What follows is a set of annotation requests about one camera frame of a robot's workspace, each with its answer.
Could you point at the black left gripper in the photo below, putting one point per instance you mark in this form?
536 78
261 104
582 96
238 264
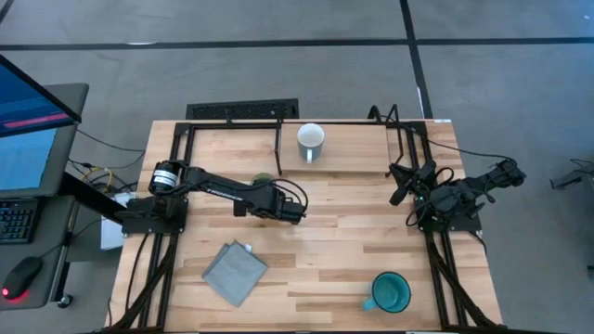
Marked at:
287 209

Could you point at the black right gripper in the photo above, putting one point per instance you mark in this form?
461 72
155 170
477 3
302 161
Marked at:
429 185

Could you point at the white mug with brown rim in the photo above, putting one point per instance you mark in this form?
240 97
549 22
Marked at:
310 139

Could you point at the teal enamel mug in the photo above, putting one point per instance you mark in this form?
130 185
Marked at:
391 292

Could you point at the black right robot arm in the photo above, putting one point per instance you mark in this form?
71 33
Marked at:
464 195

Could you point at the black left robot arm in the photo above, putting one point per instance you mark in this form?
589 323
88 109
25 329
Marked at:
209 188

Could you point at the grey folded cloth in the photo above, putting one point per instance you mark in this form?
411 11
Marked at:
234 273

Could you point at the black perforated floor grille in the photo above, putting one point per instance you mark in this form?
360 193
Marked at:
241 109

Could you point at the white box under table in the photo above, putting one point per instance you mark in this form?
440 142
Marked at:
109 232

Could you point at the grey side desk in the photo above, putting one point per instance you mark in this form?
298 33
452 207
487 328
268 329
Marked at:
69 153

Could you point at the pale blue screen monitor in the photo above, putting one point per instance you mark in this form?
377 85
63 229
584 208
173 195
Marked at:
23 160

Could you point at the black keyboard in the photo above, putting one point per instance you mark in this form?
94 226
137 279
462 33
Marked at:
16 222

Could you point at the black computer mouse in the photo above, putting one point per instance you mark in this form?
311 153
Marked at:
21 277

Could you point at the black monitor with blue screen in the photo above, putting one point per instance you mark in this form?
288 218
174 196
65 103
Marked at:
28 106

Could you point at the wooden shelf with black frame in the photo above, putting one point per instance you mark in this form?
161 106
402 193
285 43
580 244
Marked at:
348 148

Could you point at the black tripod bracket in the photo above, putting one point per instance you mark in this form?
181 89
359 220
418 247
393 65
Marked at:
385 113

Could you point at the black aluminium table frame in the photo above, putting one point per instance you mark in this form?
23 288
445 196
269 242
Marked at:
158 278

